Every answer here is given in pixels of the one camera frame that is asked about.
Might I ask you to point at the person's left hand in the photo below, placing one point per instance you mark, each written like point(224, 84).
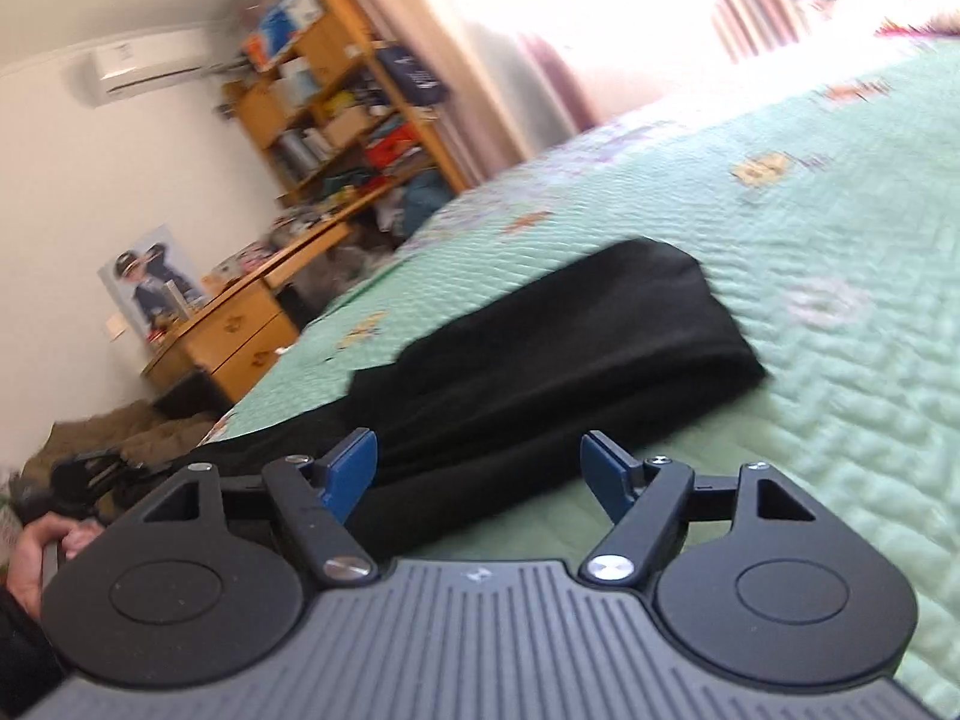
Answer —
point(22, 562)

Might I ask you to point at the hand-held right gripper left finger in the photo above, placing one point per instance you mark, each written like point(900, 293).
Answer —
point(349, 469)

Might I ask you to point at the white air conditioner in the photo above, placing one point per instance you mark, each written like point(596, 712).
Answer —
point(142, 67)

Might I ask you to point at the wooden bookshelf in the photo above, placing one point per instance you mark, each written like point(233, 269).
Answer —
point(330, 37)

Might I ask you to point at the pink curtain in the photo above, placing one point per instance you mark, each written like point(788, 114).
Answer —
point(465, 52)
point(757, 7)

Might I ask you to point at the clear plastic bag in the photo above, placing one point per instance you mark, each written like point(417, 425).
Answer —
point(352, 262)

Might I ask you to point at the red box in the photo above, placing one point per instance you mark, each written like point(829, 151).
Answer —
point(390, 150)

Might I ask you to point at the olive jacket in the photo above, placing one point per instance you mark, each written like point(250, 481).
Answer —
point(150, 427)

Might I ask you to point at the green bee-print quilt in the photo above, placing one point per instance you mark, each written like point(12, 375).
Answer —
point(825, 240)

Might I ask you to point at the bright window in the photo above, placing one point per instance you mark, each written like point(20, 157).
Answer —
point(615, 0)

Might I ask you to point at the printed photo poster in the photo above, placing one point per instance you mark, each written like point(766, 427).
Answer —
point(150, 277)

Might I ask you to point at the teal plastic bag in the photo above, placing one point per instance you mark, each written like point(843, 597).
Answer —
point(427, 199)

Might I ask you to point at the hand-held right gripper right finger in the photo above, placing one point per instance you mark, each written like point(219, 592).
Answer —
point(604, 472)

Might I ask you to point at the navy hanging bag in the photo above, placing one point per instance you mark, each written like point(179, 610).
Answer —
point(412, 75)

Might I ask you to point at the wooden desk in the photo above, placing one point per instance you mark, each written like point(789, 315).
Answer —
point(232, 337)

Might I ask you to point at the blue white box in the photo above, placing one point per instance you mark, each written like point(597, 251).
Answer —
point(281, 22)

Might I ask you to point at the black pants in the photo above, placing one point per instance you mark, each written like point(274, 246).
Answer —
point(562, 360)

